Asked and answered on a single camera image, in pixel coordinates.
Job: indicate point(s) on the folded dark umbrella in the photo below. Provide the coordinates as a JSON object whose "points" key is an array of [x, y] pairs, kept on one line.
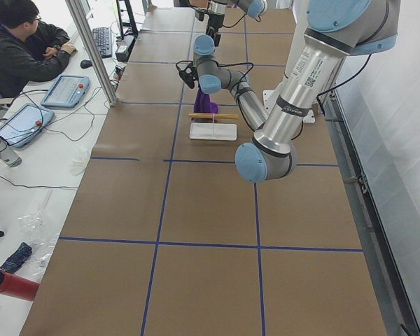
{"points": [[14, 262]]}

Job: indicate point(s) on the crumpled white tissue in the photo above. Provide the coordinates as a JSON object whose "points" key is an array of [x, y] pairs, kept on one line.
{"points": [[79, 161]]}

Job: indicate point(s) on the far blue teach pendant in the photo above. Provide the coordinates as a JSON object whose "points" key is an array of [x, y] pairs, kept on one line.
{"points": [[66, 92]]}

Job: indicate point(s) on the aluminium frame post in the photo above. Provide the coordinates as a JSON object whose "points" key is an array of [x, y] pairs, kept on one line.
{"points": [[81, 23]]}

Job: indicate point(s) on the black computer mouse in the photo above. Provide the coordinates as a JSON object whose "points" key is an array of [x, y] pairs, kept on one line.
{"points": [[84, 64]]}

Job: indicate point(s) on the red cylinder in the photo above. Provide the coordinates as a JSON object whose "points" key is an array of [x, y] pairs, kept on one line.
{"points": [[17, 287]]}

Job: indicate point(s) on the taller wooden rack rod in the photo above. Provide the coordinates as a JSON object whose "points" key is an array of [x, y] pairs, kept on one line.
{"points": [[214, 116]]}

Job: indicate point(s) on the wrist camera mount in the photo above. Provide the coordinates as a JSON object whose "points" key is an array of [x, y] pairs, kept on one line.
{"points": [[200, 14], [188, 77]]}

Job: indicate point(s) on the blue teach pendant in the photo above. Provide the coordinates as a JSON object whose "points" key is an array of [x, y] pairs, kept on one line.
{"points": [[25, 124], [66, 92]]}

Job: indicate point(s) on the seated person black jacket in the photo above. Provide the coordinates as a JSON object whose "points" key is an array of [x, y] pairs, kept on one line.
{"points": [[31, 50]]}

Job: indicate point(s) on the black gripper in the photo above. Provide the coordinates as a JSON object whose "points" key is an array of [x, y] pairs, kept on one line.
{"points": [[214, 21]]}

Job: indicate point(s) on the near blue teach pendant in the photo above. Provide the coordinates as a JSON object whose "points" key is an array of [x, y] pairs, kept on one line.
{"points": [[25, 124]]}

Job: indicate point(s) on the clear plastic wrap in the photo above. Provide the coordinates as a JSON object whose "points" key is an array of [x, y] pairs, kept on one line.
{"points": [[38, 233]]}

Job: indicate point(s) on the black keyboard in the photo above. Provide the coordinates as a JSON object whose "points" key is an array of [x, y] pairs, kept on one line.
{"points": [[103, 39]]}

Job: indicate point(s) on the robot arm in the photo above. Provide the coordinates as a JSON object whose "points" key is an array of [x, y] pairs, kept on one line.
{"points": [[216, 12], [335, 30]]}

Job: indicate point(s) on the purple towel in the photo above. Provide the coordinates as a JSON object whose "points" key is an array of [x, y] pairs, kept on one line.
{"points": [[203, 104]]}

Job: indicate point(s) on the grey water bottle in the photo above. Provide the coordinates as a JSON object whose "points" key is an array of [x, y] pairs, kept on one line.
{"points": [[8, 155]]}

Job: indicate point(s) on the white towel rack base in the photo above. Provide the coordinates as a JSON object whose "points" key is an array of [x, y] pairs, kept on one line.
{"points": [[213, 131]]}

